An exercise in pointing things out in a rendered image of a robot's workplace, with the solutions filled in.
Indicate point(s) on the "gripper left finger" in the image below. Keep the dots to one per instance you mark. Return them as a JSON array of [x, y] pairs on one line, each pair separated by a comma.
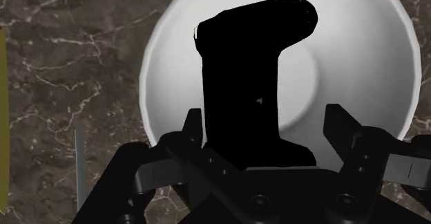
[[148, 172]]

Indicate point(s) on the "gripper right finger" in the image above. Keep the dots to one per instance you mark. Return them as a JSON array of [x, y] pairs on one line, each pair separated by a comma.
[[367, 149]]

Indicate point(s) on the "thin grey stick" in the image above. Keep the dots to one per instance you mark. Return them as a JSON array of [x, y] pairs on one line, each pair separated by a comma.
[[80, 169]]

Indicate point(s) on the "white bowl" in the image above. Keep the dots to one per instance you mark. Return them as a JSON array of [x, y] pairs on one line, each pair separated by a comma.
[[357, 31]]

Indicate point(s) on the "black T-shaped object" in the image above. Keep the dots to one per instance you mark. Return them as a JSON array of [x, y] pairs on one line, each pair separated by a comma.
[[239, 81]]

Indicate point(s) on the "olive yellow flat object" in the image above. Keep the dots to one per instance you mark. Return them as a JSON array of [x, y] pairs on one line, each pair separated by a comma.
[[3, 115]]

